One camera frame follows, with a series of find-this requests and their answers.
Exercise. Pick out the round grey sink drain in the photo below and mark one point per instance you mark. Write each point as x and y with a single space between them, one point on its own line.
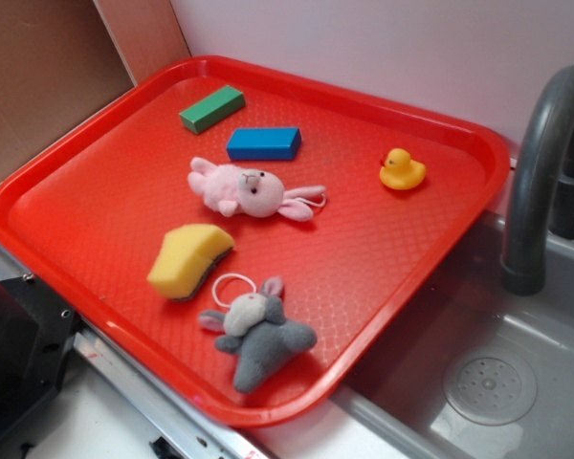
490 386

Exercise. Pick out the pink plush bunny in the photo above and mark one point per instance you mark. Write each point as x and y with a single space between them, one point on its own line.
230 190

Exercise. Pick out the brown cardboard panel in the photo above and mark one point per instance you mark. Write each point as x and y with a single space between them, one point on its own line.
62 61

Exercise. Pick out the red plastic tray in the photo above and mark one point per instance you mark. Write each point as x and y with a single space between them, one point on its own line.
88 216

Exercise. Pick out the grey plush donkey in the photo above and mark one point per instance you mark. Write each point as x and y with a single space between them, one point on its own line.
255 330

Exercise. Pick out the yellow rubber duck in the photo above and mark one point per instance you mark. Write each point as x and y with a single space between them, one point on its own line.
399 171

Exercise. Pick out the blue wooden block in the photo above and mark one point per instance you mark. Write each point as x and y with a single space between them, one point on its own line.
264 144

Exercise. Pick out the black metal bracket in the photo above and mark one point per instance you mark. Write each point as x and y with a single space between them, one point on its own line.
36 333

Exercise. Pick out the yellow sponge with grey pad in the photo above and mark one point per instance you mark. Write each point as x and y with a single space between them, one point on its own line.
186 258

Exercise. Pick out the green wooden block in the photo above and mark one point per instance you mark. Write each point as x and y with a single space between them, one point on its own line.
212 109

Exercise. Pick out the grey toy sink basin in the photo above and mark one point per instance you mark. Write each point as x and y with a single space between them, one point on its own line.
396 388

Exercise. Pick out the grey toy faucet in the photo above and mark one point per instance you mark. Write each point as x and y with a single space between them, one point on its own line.
542 194

